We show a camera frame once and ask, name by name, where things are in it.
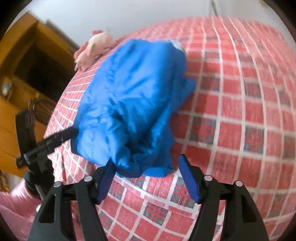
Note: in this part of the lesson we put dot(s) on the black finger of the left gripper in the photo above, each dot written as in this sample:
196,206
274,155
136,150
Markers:
49,144

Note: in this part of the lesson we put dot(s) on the blue puffer jacket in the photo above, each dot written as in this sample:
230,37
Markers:
124,114

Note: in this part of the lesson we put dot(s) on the pink quilted blanket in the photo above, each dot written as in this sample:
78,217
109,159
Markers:
18,209

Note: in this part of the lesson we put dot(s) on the red plaid bed sheet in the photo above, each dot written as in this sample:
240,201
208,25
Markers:
239,124

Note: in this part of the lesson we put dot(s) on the yellow wooden cabinet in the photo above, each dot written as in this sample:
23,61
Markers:
36,65

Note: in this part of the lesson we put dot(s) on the pink unicorn plush toy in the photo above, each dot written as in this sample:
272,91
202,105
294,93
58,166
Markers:
99,44

